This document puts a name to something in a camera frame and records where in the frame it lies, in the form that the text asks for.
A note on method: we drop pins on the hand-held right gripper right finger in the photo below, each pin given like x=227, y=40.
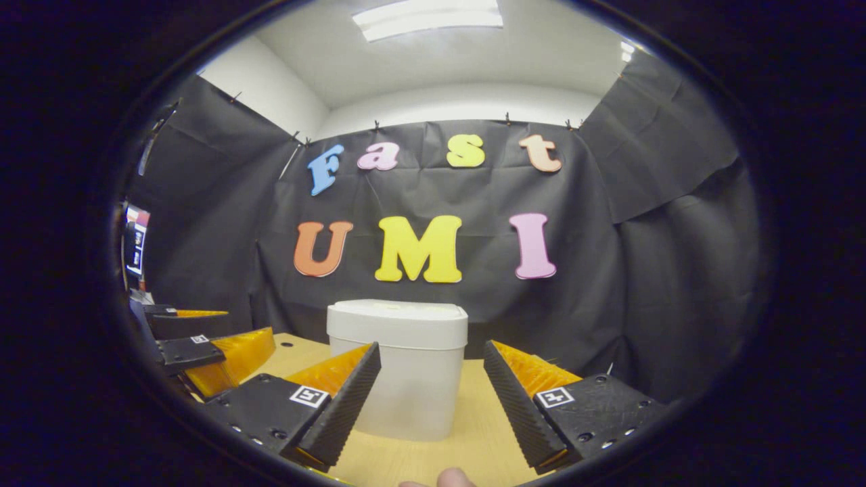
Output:
x=514, y=412

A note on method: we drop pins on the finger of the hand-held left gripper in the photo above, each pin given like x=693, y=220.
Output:
x=183, y=326
x=189, y=353

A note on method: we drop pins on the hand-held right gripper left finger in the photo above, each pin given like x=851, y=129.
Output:
x=348, y=406

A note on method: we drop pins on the white desktop garbage bin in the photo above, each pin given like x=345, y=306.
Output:
x=413, y=365

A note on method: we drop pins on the wooden desktop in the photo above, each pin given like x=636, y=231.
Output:
x=473, y=433

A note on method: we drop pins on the computer monitor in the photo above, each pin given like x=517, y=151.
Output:
x=137, y=240

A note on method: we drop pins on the thin white rod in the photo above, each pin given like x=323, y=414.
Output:
x=291, y=160

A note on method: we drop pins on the ceiling light panel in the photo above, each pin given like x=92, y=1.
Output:
x=627, y=52
x=426, y=19

